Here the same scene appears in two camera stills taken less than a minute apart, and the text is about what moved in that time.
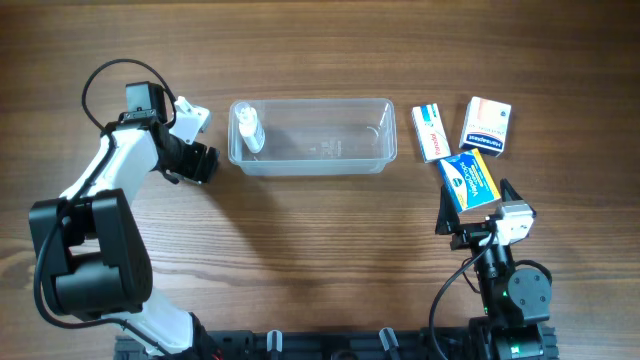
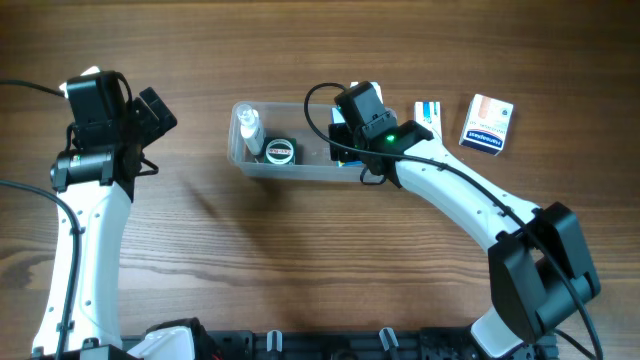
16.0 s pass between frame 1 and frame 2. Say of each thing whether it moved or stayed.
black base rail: stayed
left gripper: moved
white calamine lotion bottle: stayed
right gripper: moved
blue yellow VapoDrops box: moved
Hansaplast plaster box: stayed
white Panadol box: stayed
